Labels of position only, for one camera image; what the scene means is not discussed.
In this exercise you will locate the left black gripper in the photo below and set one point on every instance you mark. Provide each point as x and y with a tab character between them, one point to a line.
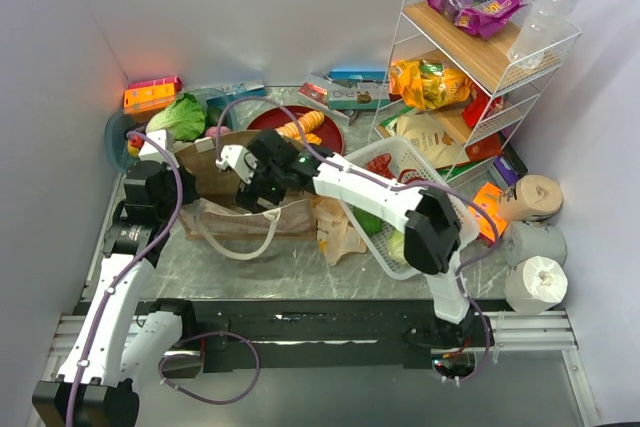
176	185

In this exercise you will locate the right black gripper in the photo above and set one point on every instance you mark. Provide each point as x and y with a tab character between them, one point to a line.
255	192

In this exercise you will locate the brown paper grocery bag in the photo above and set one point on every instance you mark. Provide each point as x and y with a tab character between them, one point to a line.
228	215

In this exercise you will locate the orange plastic grocery bag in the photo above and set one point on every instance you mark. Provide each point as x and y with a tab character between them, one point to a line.
336	236

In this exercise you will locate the yellow orange chips bag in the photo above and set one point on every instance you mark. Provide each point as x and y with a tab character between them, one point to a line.
428	85

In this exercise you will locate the clear water bottle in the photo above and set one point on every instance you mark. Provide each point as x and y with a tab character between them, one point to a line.
542	27

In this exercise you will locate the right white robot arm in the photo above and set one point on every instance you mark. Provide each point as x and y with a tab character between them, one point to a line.
435	227

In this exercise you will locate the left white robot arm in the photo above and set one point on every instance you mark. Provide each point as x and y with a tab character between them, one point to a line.
100	381

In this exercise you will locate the yellow lemon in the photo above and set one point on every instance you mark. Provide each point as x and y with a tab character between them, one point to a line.
133	150

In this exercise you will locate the braided yellow bread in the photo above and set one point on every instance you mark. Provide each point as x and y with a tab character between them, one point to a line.
311	138

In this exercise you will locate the long orange bread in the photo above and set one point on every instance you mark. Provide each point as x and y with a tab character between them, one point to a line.
307	123

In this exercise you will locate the red round plate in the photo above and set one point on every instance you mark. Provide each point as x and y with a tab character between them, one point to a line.
328	131

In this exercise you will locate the green napa cabbage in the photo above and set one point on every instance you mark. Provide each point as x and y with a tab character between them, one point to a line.
184	119

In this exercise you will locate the purple onion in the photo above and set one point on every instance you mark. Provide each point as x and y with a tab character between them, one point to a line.
213	131

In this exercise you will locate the red white box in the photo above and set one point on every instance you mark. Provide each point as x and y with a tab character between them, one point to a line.
315	97

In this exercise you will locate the dark green avocado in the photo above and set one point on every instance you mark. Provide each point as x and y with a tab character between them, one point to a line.
213	115

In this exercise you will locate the teal white box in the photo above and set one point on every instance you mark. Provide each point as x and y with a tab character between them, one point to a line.
242	89

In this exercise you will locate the orange box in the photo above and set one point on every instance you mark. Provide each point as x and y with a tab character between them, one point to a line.
147	98

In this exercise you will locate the blue transparent bowl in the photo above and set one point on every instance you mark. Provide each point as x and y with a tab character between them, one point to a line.
122	122

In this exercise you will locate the red toy lobster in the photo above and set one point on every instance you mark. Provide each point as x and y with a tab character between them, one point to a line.
380	165

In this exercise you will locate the green bell pepper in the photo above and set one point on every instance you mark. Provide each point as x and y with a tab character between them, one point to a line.
371	224

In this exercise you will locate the blue box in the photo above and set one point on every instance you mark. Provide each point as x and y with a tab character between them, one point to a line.
354	74

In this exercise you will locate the pink box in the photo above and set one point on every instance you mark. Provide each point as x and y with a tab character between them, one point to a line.
171	80

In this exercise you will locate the teal cat picture box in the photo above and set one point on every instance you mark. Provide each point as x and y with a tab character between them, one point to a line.
363	96

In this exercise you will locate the white plastic basket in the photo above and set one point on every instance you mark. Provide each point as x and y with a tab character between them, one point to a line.
404	155

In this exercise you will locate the green round cabbage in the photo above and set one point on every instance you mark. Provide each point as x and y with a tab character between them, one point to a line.
395	247

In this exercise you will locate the beige snack bag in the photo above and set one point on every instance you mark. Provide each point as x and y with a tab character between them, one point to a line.
436	145

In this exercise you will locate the red box bottom shelf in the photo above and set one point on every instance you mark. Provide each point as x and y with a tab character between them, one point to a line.
488	147

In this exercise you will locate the red snack packet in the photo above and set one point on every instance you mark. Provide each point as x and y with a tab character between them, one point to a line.
480	107

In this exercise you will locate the orange packet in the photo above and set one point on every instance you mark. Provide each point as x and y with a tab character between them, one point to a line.
487	198

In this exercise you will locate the purple pouch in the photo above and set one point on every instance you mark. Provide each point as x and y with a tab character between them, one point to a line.
510	168

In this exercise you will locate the grey paper roll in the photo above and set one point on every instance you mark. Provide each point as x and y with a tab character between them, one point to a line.
523	240

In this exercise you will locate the white paper roll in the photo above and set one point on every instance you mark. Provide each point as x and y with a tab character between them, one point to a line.
535	285

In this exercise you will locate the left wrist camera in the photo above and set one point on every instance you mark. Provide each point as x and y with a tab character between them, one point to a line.
159	148

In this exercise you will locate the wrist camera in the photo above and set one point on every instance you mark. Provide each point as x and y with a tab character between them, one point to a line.
159	148
239	159

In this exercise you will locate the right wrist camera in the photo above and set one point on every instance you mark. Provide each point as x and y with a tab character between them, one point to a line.
239	159

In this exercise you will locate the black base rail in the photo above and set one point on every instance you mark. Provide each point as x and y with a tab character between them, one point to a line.
243	334

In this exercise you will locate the white wire shelf rack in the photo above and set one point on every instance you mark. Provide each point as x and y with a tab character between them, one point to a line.
486	64

